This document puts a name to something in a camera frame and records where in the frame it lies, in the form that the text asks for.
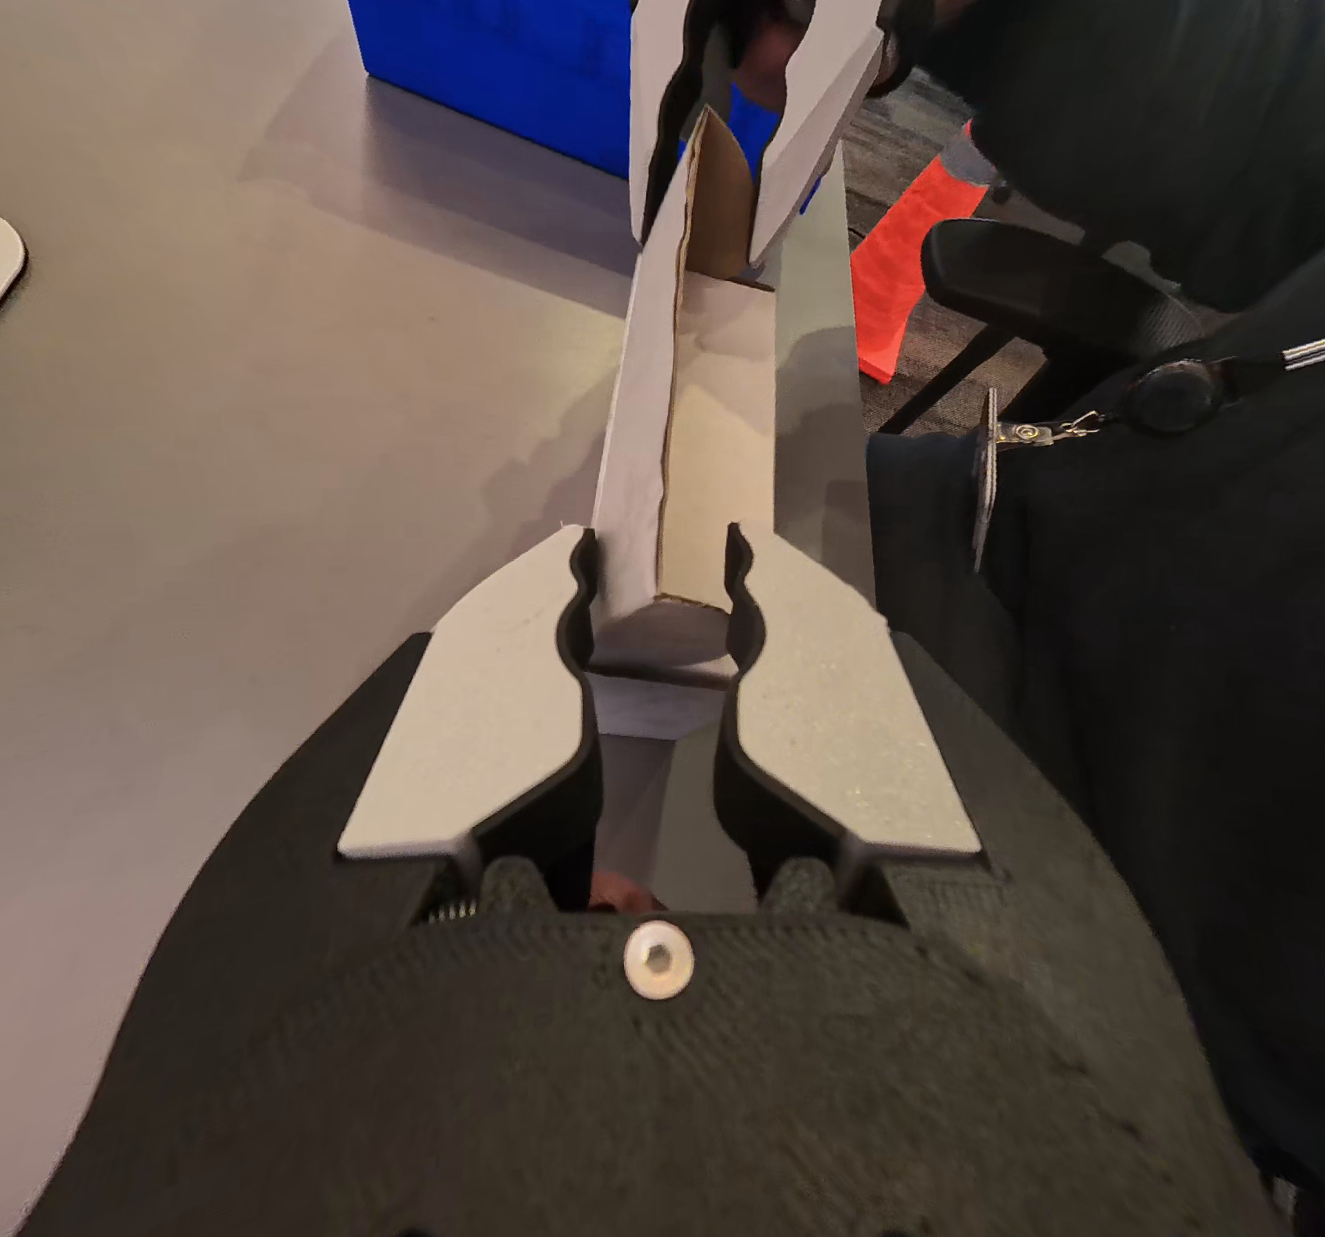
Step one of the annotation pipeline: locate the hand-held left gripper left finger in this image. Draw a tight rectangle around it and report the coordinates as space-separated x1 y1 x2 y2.
336 525 607 909

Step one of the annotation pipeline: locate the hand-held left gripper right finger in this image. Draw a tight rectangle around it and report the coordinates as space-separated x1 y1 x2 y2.
713 523 986 899

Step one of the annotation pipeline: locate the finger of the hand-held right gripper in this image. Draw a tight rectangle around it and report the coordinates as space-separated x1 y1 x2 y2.
627 0 748 246
743 0 912 268

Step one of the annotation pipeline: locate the blue plastic bin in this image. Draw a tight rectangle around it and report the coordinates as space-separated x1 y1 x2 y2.
325 0 829 216

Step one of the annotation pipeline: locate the white cardboard box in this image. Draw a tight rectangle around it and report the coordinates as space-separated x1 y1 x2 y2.
588 103 880 886

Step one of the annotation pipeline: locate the orange plastic strip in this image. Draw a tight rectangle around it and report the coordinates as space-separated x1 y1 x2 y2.
849 119 987 386

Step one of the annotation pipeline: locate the ID badge with clip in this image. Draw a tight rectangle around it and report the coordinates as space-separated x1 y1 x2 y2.
968 387 1099 576

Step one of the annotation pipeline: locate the person's black sweater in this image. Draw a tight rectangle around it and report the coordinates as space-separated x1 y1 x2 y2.
865 254 1325 1197

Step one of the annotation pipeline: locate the black chair armrest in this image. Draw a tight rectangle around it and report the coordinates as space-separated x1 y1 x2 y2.
878 218 1208 436

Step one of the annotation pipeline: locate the black badge reel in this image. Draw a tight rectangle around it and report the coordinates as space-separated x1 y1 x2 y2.
1126 337 1325 436

